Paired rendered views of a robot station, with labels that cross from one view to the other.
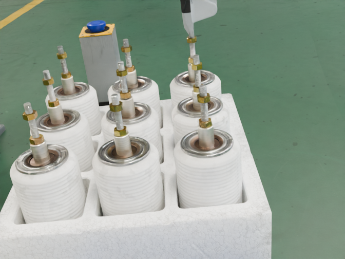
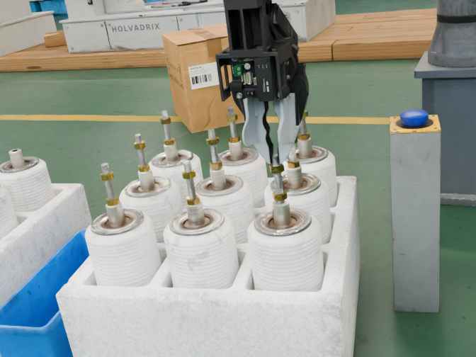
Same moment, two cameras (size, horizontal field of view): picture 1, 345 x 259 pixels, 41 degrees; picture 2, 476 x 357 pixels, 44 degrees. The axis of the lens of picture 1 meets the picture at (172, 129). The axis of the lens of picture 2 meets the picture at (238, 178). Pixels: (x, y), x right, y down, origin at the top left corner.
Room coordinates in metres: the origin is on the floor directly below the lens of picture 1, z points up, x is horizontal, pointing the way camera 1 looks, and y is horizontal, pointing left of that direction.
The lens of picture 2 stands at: (0.92, -0.72, 0.61)
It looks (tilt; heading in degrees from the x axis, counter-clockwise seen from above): 23 degrees down; 105
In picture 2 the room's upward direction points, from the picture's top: 8 degrees counter-clockwise
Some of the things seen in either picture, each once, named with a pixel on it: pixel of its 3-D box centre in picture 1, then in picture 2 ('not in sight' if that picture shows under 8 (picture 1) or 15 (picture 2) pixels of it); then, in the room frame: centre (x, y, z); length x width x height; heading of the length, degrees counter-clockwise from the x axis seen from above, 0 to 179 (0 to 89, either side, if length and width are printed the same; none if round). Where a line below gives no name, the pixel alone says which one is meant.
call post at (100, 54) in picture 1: (109, 96); (414, 217); (0.97, 0.14, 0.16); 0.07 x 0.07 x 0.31; 89
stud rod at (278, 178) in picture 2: (192, 50); (278, 183); (0.79, -0.05, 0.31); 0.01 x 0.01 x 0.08
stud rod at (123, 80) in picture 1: (123, 84); (214, 153); (0.68, 0.07, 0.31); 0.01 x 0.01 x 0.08
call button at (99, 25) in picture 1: (96, 27); (414, 119); (0.97, 0.14, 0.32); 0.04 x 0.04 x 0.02
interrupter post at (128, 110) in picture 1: (127, 106); (218, 178); (0.68, 0.07, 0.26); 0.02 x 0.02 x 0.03
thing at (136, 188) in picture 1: (133, 202); (158, 237); (0.56, 0.07, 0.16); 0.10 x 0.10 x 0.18
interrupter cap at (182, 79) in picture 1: (194, 78); (282, 222); (0.79, -0.05, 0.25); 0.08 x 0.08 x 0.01
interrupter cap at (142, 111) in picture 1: (128, 113); (219, 185); (0.68, 0.07, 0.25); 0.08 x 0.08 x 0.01
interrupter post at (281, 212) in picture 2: (194, 72); (281, 213); (0.79, -0.05, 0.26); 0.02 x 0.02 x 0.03
